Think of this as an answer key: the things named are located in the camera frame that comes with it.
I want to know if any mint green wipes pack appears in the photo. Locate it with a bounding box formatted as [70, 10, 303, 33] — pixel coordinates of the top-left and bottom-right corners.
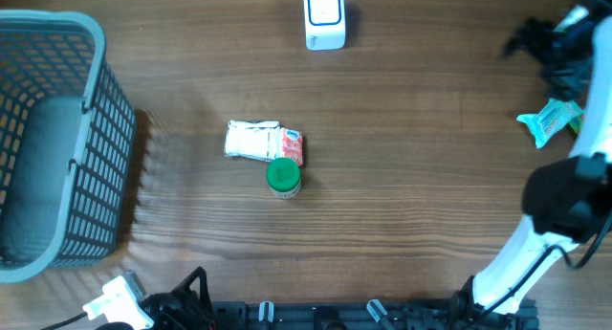
[516, 99, 584, 148]

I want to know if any green lid jar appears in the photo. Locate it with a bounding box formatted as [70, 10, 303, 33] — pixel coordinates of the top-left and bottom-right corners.
[266, 158, 301, 199]

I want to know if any white pouch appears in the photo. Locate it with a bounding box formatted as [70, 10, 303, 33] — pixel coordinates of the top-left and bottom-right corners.
[224, 120, 281, 162]

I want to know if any red white small carton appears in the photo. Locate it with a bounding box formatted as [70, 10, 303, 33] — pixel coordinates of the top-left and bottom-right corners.
[276, 127, 304, 166]

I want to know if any Haribo gummy worms bag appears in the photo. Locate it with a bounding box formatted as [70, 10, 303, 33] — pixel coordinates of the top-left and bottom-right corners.
[568, 115, 584, 135]

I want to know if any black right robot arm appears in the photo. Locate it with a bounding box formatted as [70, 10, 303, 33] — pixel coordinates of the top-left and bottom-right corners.
[447, 1, 611, 329]

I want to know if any white barcode scanner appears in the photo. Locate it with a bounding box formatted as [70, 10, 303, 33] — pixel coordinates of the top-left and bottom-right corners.
[303, 0, 346, 51]

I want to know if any grey plastic mesh basket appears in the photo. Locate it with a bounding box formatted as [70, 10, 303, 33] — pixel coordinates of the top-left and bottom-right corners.
[1, 10, 137, 284]

